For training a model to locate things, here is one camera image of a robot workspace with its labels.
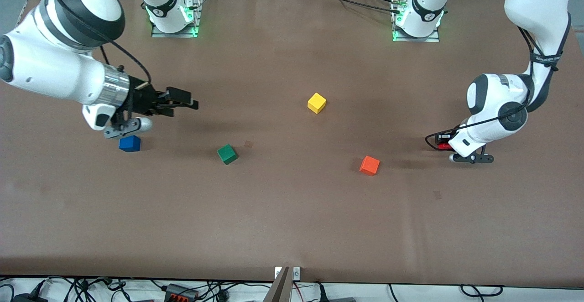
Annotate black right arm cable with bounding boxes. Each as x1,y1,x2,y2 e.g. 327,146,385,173
52,0,152,89

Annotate grey metal camera stand bar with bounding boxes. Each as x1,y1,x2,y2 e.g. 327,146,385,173
264,266,293,302

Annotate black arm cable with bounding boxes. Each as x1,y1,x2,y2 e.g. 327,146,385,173
425,0,572,153
52,0,152,89

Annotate yellow cube block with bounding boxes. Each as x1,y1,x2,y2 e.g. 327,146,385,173
307,93,327,115

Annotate green cube block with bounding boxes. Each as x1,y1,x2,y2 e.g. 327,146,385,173
217,144,239,165

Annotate orange cube block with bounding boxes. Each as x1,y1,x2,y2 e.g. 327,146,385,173
359,156,381,176

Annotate black connector box orange levers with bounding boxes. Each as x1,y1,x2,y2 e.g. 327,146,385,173
163,283,199,302

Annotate black looped cable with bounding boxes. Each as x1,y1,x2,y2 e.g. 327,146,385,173
460,285,504,298

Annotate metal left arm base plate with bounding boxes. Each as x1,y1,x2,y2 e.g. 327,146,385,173
392,27,441,43

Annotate long black table cable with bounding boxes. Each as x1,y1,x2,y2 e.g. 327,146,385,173
299,0,401,14

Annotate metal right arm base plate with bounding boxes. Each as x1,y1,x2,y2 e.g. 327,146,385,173
151,0,202,38

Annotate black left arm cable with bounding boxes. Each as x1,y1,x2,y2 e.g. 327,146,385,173
425,0,572,153

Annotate blue cube block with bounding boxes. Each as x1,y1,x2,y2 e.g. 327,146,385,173
119,135,141,153

